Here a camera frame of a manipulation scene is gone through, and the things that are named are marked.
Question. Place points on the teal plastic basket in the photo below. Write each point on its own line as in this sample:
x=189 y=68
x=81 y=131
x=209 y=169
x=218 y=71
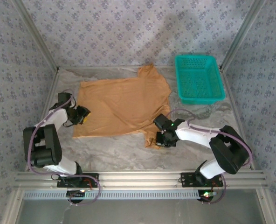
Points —
x=199 y=79

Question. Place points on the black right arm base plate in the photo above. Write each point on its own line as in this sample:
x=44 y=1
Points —
x=188 y=179

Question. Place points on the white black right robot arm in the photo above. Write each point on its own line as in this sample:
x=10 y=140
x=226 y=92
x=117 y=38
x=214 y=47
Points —
x=194 y=135

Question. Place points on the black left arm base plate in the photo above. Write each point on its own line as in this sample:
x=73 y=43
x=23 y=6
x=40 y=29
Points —
x=91 y=179

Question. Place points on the thin table edge strip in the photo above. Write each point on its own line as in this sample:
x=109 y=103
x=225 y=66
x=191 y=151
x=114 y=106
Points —
x=93 y=67

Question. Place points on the tan t-shirt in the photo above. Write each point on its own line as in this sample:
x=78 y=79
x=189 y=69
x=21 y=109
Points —
x=124 y=105

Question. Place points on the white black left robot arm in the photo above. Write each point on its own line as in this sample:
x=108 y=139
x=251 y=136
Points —
x=58 y=116

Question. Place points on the aluminium frame post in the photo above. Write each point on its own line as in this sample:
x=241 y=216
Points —
x=243 y=32
x=35 y=32

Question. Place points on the aluminium mounting rail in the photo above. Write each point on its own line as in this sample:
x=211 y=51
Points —
x=138 y=179

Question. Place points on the small controller circuit board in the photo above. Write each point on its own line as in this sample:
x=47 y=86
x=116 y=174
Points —
x=206 y=195
x=76 y=194

